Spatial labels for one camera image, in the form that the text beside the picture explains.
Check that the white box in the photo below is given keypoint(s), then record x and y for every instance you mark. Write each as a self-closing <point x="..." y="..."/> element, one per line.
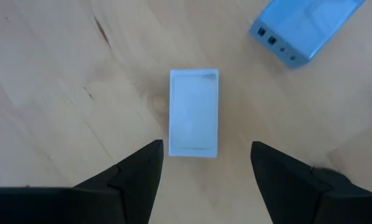
<point x="193" y="113"/>

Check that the blue wall charger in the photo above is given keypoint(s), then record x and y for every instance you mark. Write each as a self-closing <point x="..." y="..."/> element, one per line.
<point x="298" y="31"/>

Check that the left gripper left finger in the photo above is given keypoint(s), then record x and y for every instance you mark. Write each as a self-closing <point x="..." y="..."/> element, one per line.
<point x="80" y="202"/>

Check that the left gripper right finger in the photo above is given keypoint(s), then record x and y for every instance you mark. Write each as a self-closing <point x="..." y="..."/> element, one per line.
<point x="313" y="199"/>

